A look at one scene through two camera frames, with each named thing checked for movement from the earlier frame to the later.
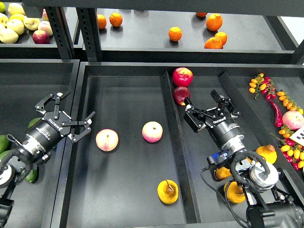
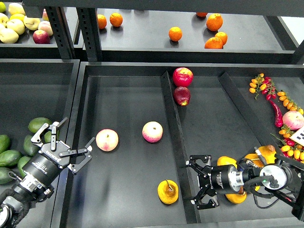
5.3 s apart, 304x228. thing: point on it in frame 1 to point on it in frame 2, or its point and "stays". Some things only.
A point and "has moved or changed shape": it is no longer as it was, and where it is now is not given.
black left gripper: (55, 125) to (53, 156)
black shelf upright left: (61, 31) stays
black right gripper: (219, 121) to (215, 180)
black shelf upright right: (88, 20) stays
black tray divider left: (184, 182) stays
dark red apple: (180, 93) stays
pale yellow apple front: (8, 36) stays
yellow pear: (167, 191) stays
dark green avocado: (3, 154) has moved or changed shape
